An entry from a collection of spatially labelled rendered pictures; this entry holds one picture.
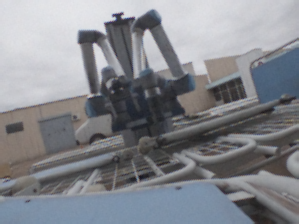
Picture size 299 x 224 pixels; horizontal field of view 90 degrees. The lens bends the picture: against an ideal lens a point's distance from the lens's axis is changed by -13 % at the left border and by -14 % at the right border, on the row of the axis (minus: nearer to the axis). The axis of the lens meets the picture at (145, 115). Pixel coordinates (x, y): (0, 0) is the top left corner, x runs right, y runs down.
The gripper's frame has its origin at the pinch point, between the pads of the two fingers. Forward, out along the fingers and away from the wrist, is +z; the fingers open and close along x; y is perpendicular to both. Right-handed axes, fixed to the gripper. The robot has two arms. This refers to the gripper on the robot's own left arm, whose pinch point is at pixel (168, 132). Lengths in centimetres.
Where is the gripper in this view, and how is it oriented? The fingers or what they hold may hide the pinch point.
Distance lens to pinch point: 93.5
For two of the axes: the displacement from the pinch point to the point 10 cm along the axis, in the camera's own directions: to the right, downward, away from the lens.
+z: 2.7, 9.5, -1.2
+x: 0.8, -1.5, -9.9
